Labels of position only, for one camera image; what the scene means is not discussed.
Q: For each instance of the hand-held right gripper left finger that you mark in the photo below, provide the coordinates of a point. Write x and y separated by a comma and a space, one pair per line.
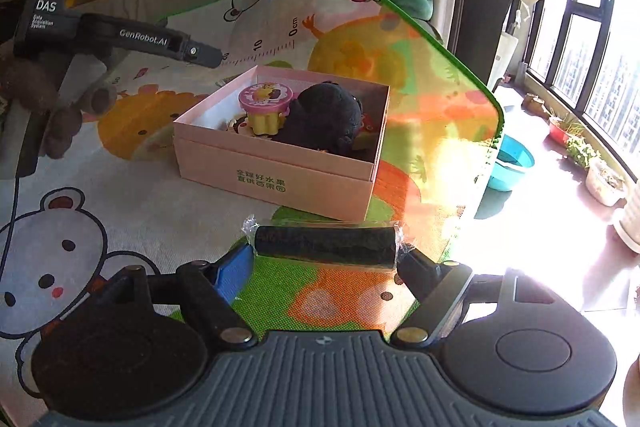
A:
235, 272

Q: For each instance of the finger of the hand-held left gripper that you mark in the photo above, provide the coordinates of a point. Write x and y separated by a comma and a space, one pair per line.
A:
145, 38

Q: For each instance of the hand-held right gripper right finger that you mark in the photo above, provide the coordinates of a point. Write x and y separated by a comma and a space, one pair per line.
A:
420, 272

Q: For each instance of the black roll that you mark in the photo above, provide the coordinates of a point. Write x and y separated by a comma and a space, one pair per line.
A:
325, 247

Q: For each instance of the pink cardboard box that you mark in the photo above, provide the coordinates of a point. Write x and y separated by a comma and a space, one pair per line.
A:
275, 187

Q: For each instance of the yellow toy cup pink lid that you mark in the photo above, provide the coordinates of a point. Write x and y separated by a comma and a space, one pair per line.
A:
270, 117

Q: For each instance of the black plush toy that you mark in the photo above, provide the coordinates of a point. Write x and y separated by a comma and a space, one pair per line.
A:
325, 117

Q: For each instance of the person's left hand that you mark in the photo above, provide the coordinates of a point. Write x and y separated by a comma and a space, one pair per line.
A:
30, 82

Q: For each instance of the beige covered sofa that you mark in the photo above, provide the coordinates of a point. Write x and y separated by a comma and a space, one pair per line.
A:
130, 2

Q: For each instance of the blue plastic basin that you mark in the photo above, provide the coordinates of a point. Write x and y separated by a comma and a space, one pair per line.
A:
515, 157

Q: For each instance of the cartoon printed play mat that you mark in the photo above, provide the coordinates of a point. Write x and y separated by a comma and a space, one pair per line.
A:
75, 187

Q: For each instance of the red plant pot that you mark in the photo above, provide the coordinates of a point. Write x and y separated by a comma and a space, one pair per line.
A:
560, 129

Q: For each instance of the white planter with plants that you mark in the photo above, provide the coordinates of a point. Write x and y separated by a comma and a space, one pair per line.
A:
605, 187

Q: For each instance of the brown pot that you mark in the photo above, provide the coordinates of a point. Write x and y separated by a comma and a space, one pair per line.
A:
534, 103

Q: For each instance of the white round pot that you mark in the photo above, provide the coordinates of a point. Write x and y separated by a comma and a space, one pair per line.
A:
627, 227

